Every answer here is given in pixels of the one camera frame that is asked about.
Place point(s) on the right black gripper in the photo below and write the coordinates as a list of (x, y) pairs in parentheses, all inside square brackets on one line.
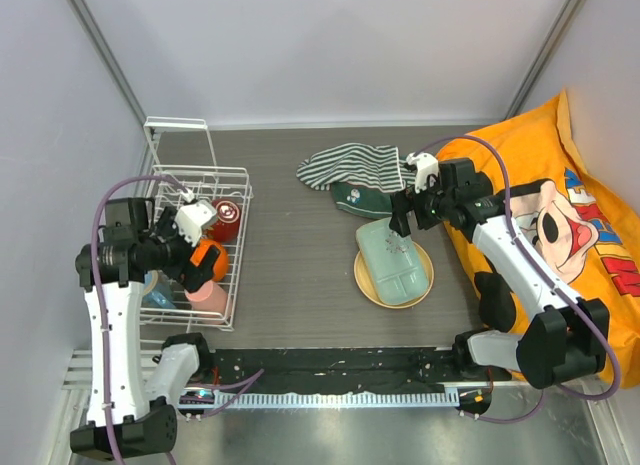
[(407, 200)]

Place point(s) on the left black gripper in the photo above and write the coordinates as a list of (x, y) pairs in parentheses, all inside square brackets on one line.
[(191, 276)]

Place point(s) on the pink cup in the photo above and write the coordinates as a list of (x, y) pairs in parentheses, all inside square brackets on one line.
[(209, 301)]

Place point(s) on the blue patterned bowl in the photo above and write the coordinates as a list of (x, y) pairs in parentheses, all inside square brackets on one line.
[(157, 292)]

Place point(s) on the light green divided tray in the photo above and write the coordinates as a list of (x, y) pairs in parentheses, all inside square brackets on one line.
[(392, 261)]

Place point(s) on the yellow round plate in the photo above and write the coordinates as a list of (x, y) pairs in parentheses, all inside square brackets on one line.
[(365, 283)]

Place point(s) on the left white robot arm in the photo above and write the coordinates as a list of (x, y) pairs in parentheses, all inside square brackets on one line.
[(131, 416)]

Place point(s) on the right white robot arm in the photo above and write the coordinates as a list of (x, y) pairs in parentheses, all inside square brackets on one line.
[(566, 337)]

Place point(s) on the orange bowl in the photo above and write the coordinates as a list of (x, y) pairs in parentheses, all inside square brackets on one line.
[(222, 263)]

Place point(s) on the green striped towel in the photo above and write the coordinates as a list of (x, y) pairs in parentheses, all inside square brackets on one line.
[(359, 177)]

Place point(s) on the red patterned cup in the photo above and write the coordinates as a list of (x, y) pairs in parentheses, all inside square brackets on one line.
[(226, 227)]

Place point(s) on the orange cartoon cloth bag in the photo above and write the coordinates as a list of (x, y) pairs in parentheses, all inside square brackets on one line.
[(586, 234)]

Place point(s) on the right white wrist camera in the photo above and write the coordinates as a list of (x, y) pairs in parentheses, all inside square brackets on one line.
[(426, 168)]

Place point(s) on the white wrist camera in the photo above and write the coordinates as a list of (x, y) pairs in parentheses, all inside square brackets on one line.
[(193, 217), (426, 168)]

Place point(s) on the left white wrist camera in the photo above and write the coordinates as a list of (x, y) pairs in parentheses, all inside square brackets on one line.
[(193, 217)]

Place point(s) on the white wire dish rack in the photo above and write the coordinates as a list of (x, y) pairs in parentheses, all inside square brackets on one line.
[(229, 190)]

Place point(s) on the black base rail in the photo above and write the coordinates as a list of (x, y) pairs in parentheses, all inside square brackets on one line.
[(338, 371)]

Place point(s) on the white slotted cable duct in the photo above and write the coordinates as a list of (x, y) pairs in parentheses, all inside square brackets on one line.
[(448, 398)]

